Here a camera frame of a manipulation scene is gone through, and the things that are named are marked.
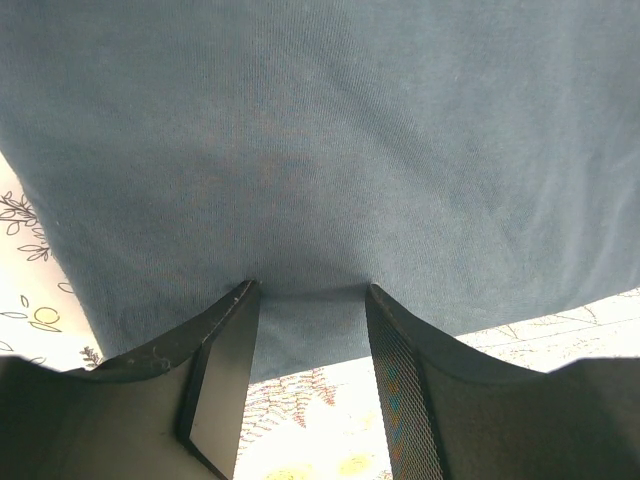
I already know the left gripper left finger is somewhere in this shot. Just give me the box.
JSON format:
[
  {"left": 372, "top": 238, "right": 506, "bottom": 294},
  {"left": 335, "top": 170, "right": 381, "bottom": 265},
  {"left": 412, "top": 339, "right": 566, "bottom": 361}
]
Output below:
[{"left": 1, "top": 281, "right": 260, "bottom": 479}]

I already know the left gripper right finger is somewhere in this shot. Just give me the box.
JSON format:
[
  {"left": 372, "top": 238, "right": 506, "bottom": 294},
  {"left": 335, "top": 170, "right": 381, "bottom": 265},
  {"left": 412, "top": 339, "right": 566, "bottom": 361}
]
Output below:
[{"left": 365, "top": 285, "right": 639, "bottom": 479}]

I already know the blue-grey t-shirt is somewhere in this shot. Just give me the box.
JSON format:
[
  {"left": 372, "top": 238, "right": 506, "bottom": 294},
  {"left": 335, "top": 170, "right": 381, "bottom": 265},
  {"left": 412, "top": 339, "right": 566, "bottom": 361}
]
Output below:
[{"left": 1, "top": 1, "right": 639, "bottom": 381}]

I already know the floral table mat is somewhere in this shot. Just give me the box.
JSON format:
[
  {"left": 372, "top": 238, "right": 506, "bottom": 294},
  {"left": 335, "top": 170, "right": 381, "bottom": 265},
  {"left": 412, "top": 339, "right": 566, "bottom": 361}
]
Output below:
[{"left": 1, "top": 165, "right": 639, "bottom": 479}]

